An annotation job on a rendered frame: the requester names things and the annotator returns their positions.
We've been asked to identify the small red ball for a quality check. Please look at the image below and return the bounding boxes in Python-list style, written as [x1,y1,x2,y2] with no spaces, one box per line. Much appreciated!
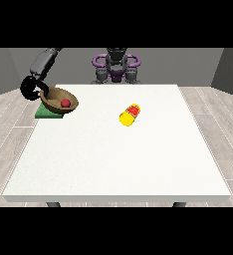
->
[60,98,72,109]

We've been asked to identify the yellow cup with melon print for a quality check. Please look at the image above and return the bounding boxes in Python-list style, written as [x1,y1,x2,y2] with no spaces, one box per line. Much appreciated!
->
[118,103,141,128]

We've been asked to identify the grey robot trunk purple rings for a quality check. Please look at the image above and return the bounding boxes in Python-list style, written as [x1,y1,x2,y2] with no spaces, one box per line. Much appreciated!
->
[91,48,143,86]

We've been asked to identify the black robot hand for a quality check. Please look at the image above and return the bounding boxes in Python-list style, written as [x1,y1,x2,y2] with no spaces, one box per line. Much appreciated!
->
[19,75,51,102]

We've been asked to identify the brown wooden bowl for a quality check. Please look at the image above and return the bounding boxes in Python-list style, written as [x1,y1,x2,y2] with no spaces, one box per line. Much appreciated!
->
[39,87,80,116]

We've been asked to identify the green square pad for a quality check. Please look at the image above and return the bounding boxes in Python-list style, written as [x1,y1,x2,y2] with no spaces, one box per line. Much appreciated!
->
[34,101,65,120]

